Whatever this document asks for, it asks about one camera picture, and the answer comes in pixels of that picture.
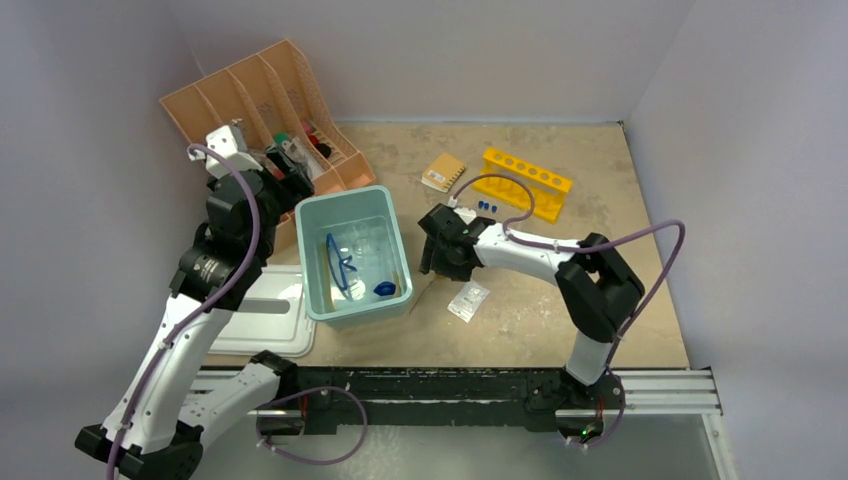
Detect tan bristle brush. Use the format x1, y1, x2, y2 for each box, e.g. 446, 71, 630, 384
407, 274, 438, 315

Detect blue safety glasses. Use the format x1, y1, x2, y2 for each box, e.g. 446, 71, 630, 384
325, 233, 358, 295

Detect teal plastic bin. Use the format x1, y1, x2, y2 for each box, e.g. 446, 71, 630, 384
295, 185, 414, 328

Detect tan rubber tubing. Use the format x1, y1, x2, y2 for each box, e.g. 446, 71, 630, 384
324, 235, 401, 312

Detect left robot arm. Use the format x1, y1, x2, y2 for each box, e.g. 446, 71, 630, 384
75, 144, 314, 479

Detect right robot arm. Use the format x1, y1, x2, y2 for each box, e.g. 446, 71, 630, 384
418, 204, 645, 407

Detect white label packet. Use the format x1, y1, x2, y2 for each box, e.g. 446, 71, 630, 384
447, 280, 490, 323

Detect yellow spiral notebook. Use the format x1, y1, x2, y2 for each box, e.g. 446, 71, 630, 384
420, 153, 467, 193

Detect clear glass beaker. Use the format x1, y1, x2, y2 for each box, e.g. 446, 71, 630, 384
347, 222, 385, 262

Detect peach desk file organizer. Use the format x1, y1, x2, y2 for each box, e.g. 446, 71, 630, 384
159, 38, 377, 256

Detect yellow test tube rack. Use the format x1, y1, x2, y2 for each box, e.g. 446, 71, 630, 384
471, 147, 572, 224

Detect white bin lid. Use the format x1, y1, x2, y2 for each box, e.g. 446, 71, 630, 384
209, 265, 316, 358

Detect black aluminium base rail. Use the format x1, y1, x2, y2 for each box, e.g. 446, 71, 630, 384
192, 366, 723, 439

